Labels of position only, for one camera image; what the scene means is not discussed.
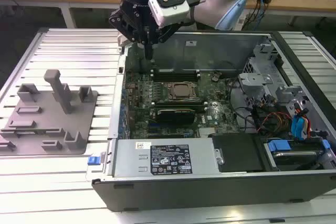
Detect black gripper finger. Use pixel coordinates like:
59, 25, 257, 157
108, 8, 150, 60
149, 23, 182, 60

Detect green motherboard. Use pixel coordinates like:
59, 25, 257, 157
123, 69, 243, 140

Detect hard disk in blue carrier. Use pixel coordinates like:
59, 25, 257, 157
264, 139, 332, 172

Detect silver chipset heatsink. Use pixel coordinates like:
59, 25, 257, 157
198, 126, 219, 137

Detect black graphics card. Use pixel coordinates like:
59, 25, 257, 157
156, 108, 196, 125

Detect blue hanging cable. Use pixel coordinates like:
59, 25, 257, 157
255, 0, 266, 29

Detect metal CPU socket cover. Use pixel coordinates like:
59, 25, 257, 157
167, 81, 198, 100

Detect black power supply label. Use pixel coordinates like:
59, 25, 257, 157
150, 144, 193, 176

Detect blue case latch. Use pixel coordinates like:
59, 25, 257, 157
87, 156, 102, 167

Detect grey power supply unit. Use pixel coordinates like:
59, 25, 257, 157
112, 138, 219, 179

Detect metal drive cage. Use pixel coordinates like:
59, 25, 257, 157
238, 42, 285, 104

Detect open black PC case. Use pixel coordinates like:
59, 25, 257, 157
91, 28, 336, 213

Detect black RAM slot bank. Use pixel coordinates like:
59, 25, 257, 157
151, 99, 209, 112
151, 67, 202, 83

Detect silver CPU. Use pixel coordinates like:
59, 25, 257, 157
173, 84, 190, 96

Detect blue flat data wires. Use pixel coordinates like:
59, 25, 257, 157
290, 115, 308, 141

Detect grey parts rack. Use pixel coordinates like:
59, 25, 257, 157
0, 69, 99, 156

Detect grey case corner latch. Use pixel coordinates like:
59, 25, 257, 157
117, 34, 130, 52

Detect grey metal bracket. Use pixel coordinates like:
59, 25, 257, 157
275, 86, 306, 110

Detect orange and red power wires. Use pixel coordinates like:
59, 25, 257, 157
258, 112, 292, 133

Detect black drive bay cover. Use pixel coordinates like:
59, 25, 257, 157
212, 133, 266, 174

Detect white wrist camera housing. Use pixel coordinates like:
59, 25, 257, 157
148, 0, 190, 28

